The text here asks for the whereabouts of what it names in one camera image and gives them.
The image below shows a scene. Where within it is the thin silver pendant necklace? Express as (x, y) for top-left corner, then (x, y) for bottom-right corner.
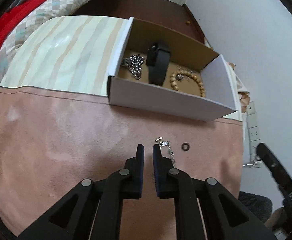
(174, 67), (196, 82)

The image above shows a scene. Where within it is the wooden bead bracelet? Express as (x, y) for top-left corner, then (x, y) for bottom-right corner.
(169, 69), (207, 98)

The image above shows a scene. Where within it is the white cardboard box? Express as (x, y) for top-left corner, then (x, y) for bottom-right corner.
(107, 18), (239, 121)

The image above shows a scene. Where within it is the white power strip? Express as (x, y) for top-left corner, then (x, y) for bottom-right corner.
(243, 101), (261, 168)

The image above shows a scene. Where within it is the silver chunky chain bracelet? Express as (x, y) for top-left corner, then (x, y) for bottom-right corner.
(120, 54), (146, 81)

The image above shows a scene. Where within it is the silver blue-stone bracelet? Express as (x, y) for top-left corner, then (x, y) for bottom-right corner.
(154, 136), (177, 167)

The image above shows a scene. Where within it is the pink striped table cloth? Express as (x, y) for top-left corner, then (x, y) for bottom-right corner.
(0, 16), (243, 239)

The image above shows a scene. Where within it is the black smart watch band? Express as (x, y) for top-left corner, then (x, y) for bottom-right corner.
(146, 42), (171, 86)

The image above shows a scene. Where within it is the dark fuzzy clothing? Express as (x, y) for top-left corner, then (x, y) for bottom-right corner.
(238, 191), (273, 223)

